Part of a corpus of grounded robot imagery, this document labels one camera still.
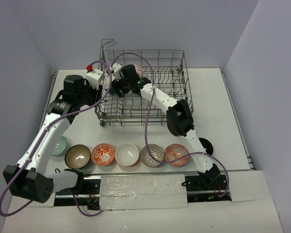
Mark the grey geometric pattern bowl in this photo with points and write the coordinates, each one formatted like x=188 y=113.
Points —
x=156 y=157

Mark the plain white bowl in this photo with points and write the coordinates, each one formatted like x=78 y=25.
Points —
x=127 y=154

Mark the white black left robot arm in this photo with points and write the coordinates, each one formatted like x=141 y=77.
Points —
x=27 y=178

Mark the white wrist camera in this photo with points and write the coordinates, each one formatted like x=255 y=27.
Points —
x=115 y=69
x=94 y=76

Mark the orange floral pattern bowl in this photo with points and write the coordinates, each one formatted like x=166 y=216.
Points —
x=103 y=154

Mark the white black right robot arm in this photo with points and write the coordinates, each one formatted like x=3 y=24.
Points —
x=180 y=122

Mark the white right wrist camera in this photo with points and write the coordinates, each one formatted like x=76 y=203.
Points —
x=115 y=69

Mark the blue triangle pattern bowl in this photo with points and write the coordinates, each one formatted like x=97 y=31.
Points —
x=110 y=91

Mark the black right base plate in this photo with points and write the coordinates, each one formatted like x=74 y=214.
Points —
x=199 y=192

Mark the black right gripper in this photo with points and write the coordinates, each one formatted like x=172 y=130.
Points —
x=117 y=85

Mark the pale green bowl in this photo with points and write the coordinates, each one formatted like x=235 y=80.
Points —
x=60 y=147

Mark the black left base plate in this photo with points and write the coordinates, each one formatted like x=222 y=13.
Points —
x=87 y=195

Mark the white bowl red diamond pattern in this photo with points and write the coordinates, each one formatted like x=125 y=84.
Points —
x=139 y=70

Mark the grey taped cover panel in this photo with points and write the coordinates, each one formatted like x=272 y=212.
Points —
x=142 y=192

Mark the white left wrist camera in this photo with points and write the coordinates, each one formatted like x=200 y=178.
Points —
x=94 y=76

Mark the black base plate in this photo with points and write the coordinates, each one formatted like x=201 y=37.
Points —
x=87 y=195
x=199 y=192

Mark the dark bowl beige inside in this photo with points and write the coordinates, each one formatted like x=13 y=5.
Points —
x=77 y=157

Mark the orange diamond pattern bowl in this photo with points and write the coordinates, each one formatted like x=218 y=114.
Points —
x=175 y=151

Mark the black bowl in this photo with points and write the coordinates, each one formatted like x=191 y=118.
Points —
x=207 y=145

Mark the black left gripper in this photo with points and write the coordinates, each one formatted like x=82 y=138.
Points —
x=97 y=92

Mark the grey wire dish rack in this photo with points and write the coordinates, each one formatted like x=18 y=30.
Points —
x=170 y=83

